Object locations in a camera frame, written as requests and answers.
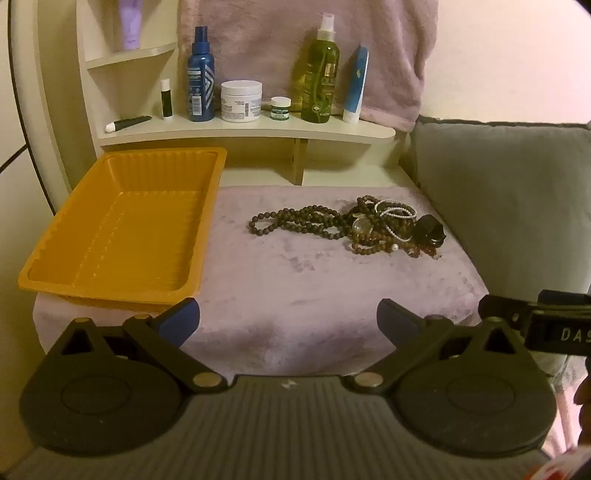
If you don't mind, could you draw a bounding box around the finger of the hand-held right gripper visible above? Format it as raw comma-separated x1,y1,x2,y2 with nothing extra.
478,294,537,331

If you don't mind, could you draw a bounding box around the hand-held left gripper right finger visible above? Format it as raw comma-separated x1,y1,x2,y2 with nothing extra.
344,298,528,397

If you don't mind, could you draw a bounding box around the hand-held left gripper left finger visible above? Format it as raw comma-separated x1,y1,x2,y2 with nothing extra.
45,298,228,396

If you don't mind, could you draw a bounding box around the white pearl bracelet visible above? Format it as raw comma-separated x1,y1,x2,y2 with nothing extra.
373,199,417,241

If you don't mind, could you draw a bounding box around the orange plastic tray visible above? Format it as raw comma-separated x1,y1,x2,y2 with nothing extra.
17,147,228,313

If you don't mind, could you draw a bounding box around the pale patterned blanket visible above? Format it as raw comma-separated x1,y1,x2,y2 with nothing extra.
549,354,583,455

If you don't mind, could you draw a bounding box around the grey cushion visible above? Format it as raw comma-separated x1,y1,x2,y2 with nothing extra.
398,115,591,376

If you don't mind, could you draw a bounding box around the white wooden shelf unit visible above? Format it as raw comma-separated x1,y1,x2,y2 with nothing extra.
36,0,397,186

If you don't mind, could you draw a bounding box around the black tube with white cap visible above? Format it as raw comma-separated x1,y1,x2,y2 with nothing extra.
105,115,153,135

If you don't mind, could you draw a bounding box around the lip balm stick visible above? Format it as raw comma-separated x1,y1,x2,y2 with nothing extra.
160,78,174,120

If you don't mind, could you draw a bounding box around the white cream jar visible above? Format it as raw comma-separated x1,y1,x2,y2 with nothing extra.
220,80,263,124

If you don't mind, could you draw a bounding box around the small green label jar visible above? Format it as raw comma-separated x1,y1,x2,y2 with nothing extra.
270,96,293,122

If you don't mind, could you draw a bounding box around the white and blue tube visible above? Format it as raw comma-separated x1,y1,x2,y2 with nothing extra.
342,44,370,125

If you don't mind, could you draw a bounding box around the blue spray bottle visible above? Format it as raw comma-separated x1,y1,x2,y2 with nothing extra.
187,26,217,123

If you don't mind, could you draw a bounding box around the green spray bottle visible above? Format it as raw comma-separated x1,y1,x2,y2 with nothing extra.
300,13,341,125

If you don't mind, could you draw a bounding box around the hanging pink towel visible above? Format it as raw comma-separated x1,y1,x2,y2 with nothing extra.
177,0,439,133

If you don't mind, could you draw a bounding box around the lavender tube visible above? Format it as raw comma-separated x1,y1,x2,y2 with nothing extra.
117,0,142,51

